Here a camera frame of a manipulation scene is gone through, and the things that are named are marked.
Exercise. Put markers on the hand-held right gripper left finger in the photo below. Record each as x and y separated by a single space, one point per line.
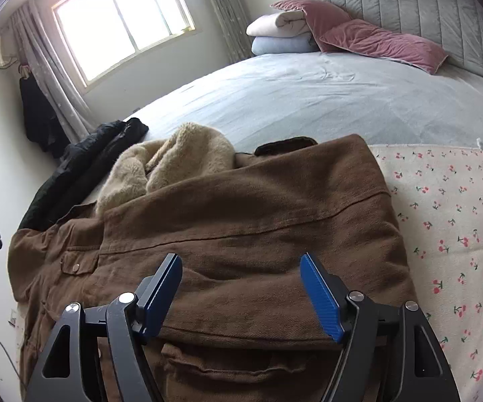
162 297

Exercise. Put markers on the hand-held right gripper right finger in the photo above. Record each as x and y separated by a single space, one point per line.
321 297

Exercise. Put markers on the brown jacket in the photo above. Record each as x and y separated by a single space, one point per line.
245 217

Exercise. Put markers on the hanging black clothes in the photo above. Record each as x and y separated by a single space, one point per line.
40 117

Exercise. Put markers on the black puffer jacket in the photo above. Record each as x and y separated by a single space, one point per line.
78 163

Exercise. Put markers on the cherry print blanket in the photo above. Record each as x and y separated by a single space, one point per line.
454 217

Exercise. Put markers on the grey dotted curtain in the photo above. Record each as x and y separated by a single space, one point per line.
224 12
53 79

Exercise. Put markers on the bed with grey sheet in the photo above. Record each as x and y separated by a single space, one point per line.
308 96

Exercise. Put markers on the light blue folded quilt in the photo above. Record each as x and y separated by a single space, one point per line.
283 45

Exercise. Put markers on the pink velvet pillow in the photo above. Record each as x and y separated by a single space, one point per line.
321 16
383 46

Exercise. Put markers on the window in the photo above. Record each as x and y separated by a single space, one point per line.
120 21

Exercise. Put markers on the white folded quilt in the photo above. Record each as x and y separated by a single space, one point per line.
275 25

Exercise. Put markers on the grey padded headboard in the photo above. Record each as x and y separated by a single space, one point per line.
413 4

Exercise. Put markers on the white wall socket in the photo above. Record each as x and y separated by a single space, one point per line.
13 318

